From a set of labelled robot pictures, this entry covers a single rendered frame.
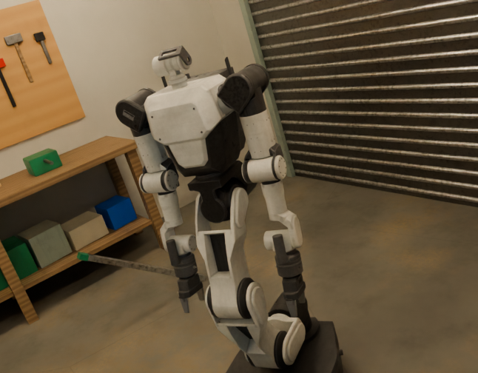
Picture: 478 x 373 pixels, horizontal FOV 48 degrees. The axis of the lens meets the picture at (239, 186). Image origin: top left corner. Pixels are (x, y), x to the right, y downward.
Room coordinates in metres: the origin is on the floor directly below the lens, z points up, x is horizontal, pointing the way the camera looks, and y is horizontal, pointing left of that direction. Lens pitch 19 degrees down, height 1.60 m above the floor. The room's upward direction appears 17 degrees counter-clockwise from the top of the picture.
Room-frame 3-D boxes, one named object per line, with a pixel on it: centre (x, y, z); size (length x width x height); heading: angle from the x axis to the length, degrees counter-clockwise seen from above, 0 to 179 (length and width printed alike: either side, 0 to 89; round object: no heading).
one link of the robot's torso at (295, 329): (1.83, 0.05, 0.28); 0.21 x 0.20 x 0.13; 149
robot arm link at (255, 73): (1.69, -0.12, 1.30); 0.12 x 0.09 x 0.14; 149
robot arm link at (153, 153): (1.90, 0.27, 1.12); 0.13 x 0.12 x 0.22; 57
